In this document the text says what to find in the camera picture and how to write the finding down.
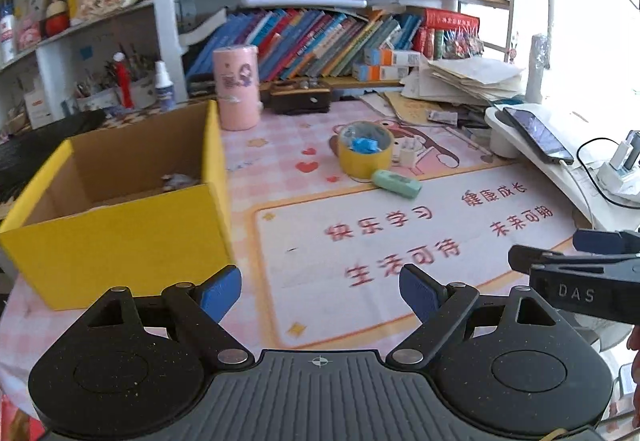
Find black smartphone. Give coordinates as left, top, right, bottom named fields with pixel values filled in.
left=502, top=107, right=575, bottom=165

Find white light bar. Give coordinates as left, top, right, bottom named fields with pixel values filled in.
left=240, top=0, right=368, bottom=12

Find pink cartoon desk mat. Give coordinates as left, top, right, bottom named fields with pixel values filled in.
left=0, top=98, right=596, bottom=422

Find white pen holder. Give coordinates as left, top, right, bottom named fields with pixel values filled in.
left=75, top=71, right=156, bottom=112

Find red thick book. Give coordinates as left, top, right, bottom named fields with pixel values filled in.
left=422, top=8, right=481, bottom=29

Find orange blue carton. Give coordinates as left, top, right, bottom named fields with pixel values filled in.
left=352, top=65, right=416, bottom=82
left=364, top=48, right=422, bottom=66

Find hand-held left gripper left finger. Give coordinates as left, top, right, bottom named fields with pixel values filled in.
left=85, top=265, right=253, bottom=368

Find mint green plastic case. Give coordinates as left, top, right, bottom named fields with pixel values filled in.
left=371, top=169, right=422, bottom=199

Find white power strip with chargers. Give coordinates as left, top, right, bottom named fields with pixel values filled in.
left=597, top=131, right=640, bottom=194

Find white bottle red label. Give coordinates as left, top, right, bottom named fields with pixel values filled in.
left=0, top=1, right=16, bottom=64

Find colourful printed packet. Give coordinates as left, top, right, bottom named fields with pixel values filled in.
left=442, top=31, right=483, bottom=59

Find plastic-wrapped white cylinder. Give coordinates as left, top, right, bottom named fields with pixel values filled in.
left=525, top=34, right=551, bottom=104

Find dark wooden desk organizer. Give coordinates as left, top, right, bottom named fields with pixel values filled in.
left=270, top=78, right=332, bottom=116

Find red round doll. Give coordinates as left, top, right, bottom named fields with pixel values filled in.
left=40, top=0, right=71, bottom=39

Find row of leaning books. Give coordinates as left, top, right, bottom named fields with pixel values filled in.
left=185, top=8, right=426, bottom=82

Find pink cartoon humidifier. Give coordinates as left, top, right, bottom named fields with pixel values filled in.
left=212, top=46, right=263, bottom=132

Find small grey purple item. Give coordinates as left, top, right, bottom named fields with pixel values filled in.
left=160, top=173, right=198, bottom=190

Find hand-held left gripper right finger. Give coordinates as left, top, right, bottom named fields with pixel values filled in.
left=386, top=264, right=558, bottom=368

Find white charger plug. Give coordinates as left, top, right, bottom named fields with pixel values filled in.
left=397, top=141, right=418, bottom=168

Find yellow cardboard box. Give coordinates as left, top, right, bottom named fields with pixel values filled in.
left=0, top=100, right=236, bottom=312

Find pile of papers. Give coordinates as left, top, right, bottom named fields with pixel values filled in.
left=360, top=56, right=526, bottom=126

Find white spray bottle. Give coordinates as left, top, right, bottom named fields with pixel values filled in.
left=154, top=61, right=176, bottom=110

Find yellow tape roll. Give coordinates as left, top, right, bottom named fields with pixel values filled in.
left=337, top=121, right=396, bottom=182

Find black cable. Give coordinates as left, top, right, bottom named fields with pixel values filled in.
left=575, top=137, right=640, bottom=209

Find wooden chessboard box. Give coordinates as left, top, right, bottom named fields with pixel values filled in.
left=100, top=100, right=208, bottom=128

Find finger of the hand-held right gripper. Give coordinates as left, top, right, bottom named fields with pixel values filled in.
left=572, top=229, right=640, bottom=253
left=508, top=245, right=640, bottom=274

